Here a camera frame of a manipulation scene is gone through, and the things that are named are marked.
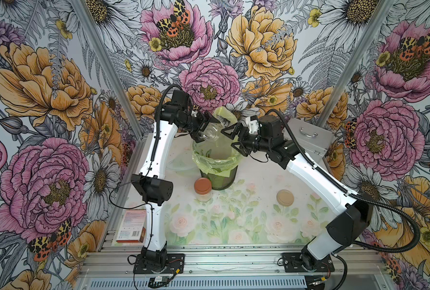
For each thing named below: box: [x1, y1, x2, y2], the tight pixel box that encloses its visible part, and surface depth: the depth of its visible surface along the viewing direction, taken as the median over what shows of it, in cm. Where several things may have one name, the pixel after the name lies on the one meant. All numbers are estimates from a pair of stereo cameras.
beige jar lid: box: [275, 189, 295, 207], surface depth 96 cm
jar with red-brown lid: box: [193, 177, 212, 203], surface depth 87 cm
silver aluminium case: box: [285, 117, 334, 166], surface depth 102 cm
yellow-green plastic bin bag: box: [192, 136, 242, 178], surface depth 78 cm
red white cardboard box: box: [115, 209, 147, 243], surface depth 81 cm
